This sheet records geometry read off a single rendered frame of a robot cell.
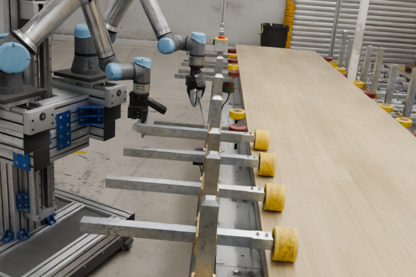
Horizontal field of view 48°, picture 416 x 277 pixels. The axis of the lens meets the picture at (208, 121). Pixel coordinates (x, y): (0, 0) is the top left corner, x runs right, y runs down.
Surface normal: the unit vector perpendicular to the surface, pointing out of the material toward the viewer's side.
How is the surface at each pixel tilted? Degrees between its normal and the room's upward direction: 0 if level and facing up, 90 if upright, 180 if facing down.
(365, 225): 0
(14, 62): 95
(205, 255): 90
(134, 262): 0
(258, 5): 90
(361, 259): 0
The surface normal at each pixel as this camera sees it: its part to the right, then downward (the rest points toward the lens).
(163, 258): 0.07, -0.95
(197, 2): 0.07, 0.31
